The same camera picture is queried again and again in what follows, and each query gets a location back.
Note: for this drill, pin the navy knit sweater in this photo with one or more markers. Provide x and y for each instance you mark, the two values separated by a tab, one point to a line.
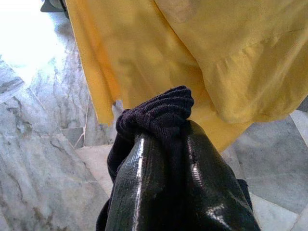
156	113

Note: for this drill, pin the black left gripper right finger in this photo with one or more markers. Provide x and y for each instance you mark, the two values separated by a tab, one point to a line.
211	192

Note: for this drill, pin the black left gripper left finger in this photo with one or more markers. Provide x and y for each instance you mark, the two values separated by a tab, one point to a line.
134	192

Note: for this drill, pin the yellow shirt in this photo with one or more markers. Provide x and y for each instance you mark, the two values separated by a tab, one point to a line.
192	60

